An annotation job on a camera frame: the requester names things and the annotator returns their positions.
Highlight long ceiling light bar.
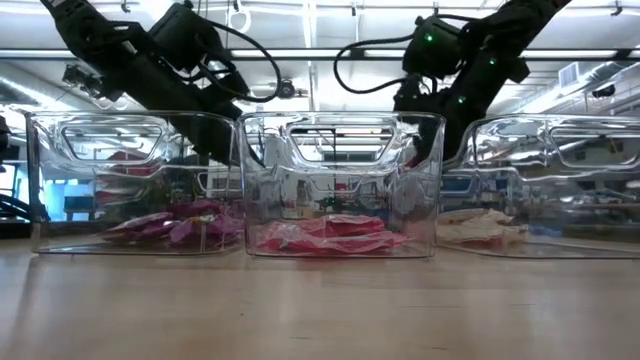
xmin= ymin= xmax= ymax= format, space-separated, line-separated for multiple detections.
xmin=0 ymin=47 xmax=640 ymax=62

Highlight camera black cable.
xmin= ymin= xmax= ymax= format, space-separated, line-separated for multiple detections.
xmin=199 ymin=18 xmax=284 ymax=105
xmin=333 ymin=33 xmax=419 ymax=95

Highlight white ceiling air vent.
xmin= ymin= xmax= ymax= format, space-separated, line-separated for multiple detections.
xmin=558 ymin=62 xmax=584 ymax=89

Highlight white candy bar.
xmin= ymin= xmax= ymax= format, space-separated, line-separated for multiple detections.
xmin=442 ymin=208 xmax=516 ymax=227
xmin=438 ymin=224 xmax=530 ymax=247

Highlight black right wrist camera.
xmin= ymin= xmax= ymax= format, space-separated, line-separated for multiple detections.
xmin=402 ymin=16 xmax=464 ymax=79

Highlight right camera black cable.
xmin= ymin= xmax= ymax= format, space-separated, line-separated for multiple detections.
xmin=333 ymin=33 xmax=419 ymax=95

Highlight black ceiling spotlights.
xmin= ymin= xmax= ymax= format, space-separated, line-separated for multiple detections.
xmin=60 ymin=63 xmax=112 ymax=101

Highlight silver ceiling duct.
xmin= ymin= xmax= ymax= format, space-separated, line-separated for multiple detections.
xmin=499 ymin=59 xmax=640 ymax=119

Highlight black ceiling dome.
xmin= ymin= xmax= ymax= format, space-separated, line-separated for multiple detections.
xmin=277 ymin=77 xmax=301 ymax=100

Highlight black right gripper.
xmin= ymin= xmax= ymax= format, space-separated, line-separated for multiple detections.
xmin=394 ymin=54 xmax=522 ymax=167

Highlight white hanging ring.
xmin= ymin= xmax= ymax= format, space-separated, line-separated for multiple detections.
xmin=227 ymin=0 xmax=253 ymax=37

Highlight clear plastic bin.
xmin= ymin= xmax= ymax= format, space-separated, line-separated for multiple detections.
xmin=24 ymin=110 xmax=246 ymax=256
xmin=439 ymin=113 xmax=640 ymax=260
xmin=237 ymin=110 xmax=446 ymax=260

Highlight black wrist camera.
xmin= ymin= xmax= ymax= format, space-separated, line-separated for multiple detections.
xmin=402 ymin=16 xmax=464 ymax=79
xmin=148 ymin=1 xmax=227 ymax=72

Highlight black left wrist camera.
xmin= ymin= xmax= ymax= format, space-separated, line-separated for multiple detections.
xmin=148 ymin=1 xmax=227 ymax=72

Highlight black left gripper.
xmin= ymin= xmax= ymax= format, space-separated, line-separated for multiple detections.
xmin=144 ymin=64 xmax=264 ymax=167

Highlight purple candy packet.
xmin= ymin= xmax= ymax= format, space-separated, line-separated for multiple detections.
xmin=169 ymin=199 xmax=226 ymax=221
xmin=167 ymin=215 xmax=246 ymax=250
xmin=99 ymin=211 xmax=177 ymax=242

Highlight left camera black cable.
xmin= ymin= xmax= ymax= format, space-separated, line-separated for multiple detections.
xmin=199 ymin=18 xmax=284 ymax=105

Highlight black chair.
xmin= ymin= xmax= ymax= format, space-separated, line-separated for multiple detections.
xmin=0 ymin=192 xmax=31 ymax=224

